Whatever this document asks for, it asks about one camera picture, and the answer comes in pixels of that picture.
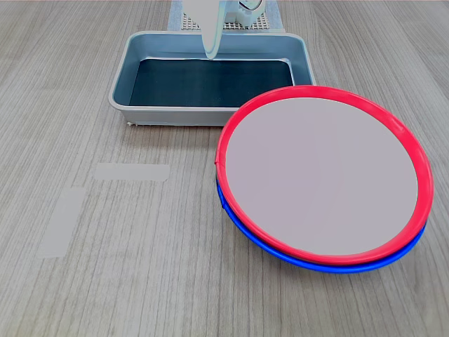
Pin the pale perforated base plate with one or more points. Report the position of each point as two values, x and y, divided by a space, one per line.
261 24

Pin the steel tray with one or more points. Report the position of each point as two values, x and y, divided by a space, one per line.
121 87

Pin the short clear tape strip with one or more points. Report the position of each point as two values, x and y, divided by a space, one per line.
131 172

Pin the black tray mat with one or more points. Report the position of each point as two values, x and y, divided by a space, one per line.
210 84

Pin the long clear tape strip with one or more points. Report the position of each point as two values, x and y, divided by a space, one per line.
61 223

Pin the red-rimmed white plate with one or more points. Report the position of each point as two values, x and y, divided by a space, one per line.
322 175

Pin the blue-rimmed white plate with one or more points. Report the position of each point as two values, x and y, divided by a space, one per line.
245 233

